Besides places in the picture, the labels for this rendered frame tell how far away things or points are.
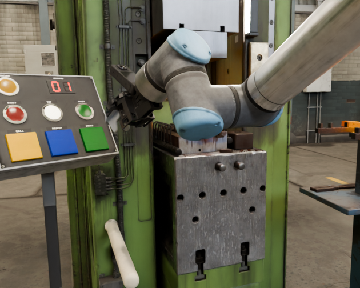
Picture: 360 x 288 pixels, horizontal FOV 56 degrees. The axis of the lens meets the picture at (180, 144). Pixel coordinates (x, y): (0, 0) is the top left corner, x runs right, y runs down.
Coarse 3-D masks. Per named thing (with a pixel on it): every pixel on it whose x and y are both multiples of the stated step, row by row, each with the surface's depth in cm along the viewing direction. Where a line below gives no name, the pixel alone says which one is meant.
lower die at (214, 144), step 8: (160, 128) 162; (160, 136) 149; (168, 136) 138; (176, 136) 128; (224, 136) 131; (176, 144) 128; (184, 144) 126; (192, 144) 127; (200, 144) 128; (208, 144) 129; (216, 144) 130; (224, 144) 131; (184, 152) 127; (192, 152) 128; (200, 152) 129
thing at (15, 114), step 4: (8, 108) 88; (12, 108) 89; (16, 108) 89; (8, 112) 87; (12, 112) 88; (16, 112) 89; (20, 112) 89; (8, 116) 87; (12, 116) 88; (16, 116) 88; (20, 116) 89; (12, 120) 87; (16, 120) 88; (20, 120) 88
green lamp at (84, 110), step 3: (81, 105) 102; (84, 105) 103; (78, 108) 101; (81, 108) 102; (84, 108) 102; (87, 108) 103; (78, 111) 101; (81, 111) 101; (84, 111) 102; (87, 111) 102; (90, 111) 103; (81, 114) 101; (84, 114) 101; (87, 114) 102; (90, 114) 103
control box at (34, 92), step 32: (0, 96) 88; (32, 96) 94; (64, 96) 100; (96, 96) 107; (0, 128) 85; (32, 128) 90; (64, 128) 96; (0, 160) 81; (32, 160) 86; (64, 160) 92; (96, 160) 101
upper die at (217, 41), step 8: (200, 32) 123; (208, 32) 124; (216, 32) 125; (224, 32) 126; (160, 40) 140; (208, 40) 124; (216, 40) 125; (224, 40) 126; (152, 48) 154; (216, 48) 125; (224, 48) 126; (216, 56) 126; (224, 56) 127
